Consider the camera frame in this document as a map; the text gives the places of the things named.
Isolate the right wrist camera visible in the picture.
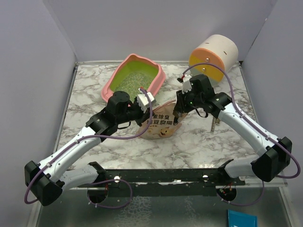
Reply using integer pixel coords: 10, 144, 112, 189
177, 74, 193, 94

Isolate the pink green litter box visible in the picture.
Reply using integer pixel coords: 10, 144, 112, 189
101, 53, 166, 102

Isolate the peach cat litter bag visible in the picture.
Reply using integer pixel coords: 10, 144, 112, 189
140, 100, 187, 140

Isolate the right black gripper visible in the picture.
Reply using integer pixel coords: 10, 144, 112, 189
176, 87, 204, 113

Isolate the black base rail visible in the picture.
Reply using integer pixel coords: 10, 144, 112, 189
87, 168, 245, 197

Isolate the green cat litter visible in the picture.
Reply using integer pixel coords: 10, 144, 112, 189
115, 72, 153, 95

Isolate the blue card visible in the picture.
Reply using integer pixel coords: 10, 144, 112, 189
228, 210, 258, 227

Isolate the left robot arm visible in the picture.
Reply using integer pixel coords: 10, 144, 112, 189
24, 88, 155, 206

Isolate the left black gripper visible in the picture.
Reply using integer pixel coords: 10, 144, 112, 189
116, 96, 155, 127

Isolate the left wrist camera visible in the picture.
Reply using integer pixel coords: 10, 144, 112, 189
136, 92, 156, 113

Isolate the round cream drawer cabinet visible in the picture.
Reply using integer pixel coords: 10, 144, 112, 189
188, 35, 239, 87

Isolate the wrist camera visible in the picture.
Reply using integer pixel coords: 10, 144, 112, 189
177, 74, 193, 94
136, 92, 156, 113

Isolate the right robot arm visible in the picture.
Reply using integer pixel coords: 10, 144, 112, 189
173, 74, 292, 185

